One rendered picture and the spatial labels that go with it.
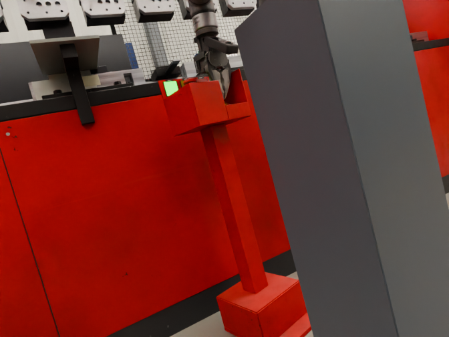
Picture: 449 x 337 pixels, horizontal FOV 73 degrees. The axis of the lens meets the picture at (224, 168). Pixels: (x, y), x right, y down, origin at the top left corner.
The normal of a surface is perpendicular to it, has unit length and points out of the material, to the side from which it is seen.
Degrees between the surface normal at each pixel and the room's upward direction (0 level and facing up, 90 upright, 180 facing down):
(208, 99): 90
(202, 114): 90
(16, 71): 90
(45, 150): 90
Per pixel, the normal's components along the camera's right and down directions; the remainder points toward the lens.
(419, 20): -0.87, 0.26
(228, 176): 0.60, -0.11
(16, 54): 0.41, -0.05
